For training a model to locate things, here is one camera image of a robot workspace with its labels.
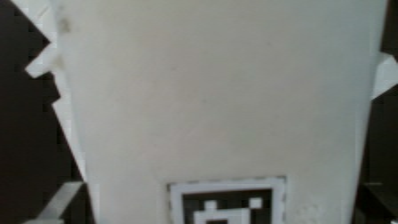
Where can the white cabinet door panel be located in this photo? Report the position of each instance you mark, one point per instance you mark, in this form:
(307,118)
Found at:
(387,75)
(47,64)

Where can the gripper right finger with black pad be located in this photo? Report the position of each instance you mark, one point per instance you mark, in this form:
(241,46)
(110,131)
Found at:
(380,204)

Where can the small white cabinet top block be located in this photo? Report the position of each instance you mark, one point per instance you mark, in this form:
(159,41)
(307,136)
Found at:
(221,92)

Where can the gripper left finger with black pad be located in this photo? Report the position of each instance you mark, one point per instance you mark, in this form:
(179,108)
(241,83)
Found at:
(51,215)

